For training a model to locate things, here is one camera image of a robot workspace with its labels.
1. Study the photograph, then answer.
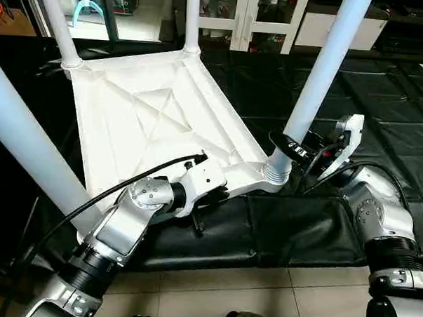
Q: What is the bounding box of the white plastic table top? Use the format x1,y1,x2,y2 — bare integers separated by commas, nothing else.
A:
53,41,297,250

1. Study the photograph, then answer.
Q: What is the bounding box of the black work mat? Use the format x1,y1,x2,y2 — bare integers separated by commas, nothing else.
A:
0,34,423,316

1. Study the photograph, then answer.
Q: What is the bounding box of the white glass door cabinet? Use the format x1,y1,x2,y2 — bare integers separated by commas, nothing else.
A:
195,0,310,55

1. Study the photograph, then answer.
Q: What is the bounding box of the black low shelf unit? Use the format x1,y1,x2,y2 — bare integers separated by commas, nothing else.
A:
300,0,423,58

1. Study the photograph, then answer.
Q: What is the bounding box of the black slanted pole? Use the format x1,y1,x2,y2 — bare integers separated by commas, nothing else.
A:
96,0,122,41

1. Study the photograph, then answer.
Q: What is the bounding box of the teal and white mop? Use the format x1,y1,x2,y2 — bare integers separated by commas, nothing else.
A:
72,0,107,27

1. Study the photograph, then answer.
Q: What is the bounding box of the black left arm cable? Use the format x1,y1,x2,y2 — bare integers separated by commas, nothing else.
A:
0,144,209,317

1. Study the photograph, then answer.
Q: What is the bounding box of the white drawer unit with handle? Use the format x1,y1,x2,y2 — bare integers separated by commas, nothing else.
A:
295,11,389,51

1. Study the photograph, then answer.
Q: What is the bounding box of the red wire rack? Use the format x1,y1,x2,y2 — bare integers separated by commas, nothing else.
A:
0,0,15,30

